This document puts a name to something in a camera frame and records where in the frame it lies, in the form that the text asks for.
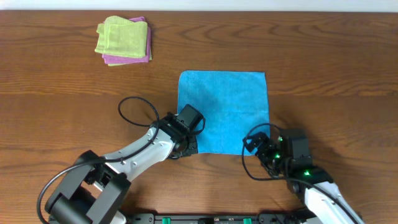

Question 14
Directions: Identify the blue microfiber cloth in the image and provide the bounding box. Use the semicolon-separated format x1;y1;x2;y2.
177;70;270;155

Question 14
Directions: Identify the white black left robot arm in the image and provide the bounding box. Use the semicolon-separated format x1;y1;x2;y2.
44;114;205;223

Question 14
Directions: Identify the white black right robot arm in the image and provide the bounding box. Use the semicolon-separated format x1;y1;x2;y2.
242;129;364;223

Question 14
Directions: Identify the folded pink cloth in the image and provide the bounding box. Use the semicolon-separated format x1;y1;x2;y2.
97;16;150;64

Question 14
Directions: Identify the folded green cloth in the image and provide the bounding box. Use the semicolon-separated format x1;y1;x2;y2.
95;16;148;58

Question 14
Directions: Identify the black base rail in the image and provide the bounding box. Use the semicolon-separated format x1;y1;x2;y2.
127;213;306;224

